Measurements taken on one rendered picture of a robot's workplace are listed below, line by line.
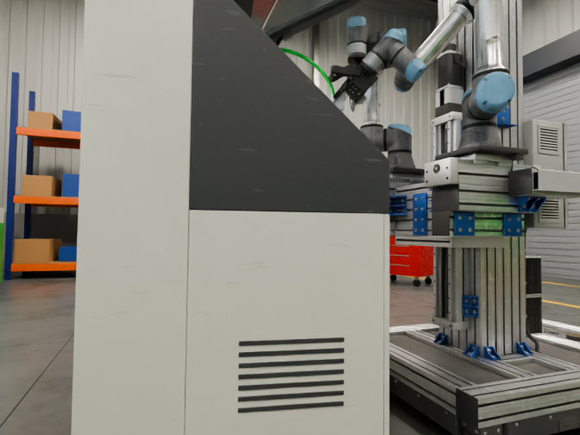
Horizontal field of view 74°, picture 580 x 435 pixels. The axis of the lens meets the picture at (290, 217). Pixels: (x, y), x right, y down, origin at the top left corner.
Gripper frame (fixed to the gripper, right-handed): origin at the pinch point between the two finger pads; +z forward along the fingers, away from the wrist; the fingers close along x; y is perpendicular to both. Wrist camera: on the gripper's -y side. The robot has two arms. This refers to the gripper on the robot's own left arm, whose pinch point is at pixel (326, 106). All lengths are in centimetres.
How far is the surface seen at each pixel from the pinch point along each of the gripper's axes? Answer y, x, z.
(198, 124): -18, -47, 29
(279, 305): 33, -51, 50
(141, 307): 5, -62, 72
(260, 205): 10, -46, 34
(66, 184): -259, 384, 334
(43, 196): -259, 353, 355
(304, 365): 49, -52, 57
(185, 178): -10, -51, 41
